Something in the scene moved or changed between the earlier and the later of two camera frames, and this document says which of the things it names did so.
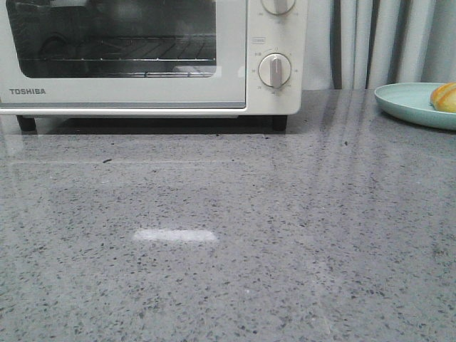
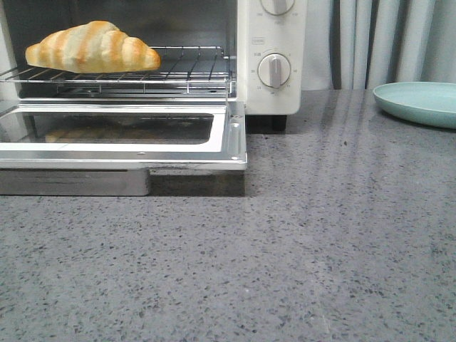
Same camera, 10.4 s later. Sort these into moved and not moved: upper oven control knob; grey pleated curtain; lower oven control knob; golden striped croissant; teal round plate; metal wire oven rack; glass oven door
Moved: metal wire oven rack; golden striped croissant; glass oven door
Not moved: grey pleated curtain; upper oven control knob; lower oven control knob; teal round plate
